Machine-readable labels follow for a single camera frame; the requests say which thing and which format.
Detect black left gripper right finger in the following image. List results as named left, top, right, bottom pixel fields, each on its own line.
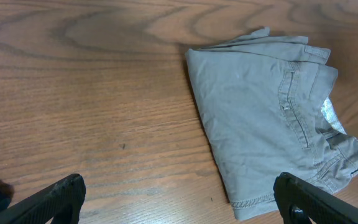
left=273, top=172, right=358, bottom=224

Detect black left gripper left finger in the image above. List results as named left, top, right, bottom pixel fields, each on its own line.
left=0, top=174, right=86, bottom=224

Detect grey shorts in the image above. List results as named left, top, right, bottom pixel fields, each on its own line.
left=186, top=27, right=358, bottom=221

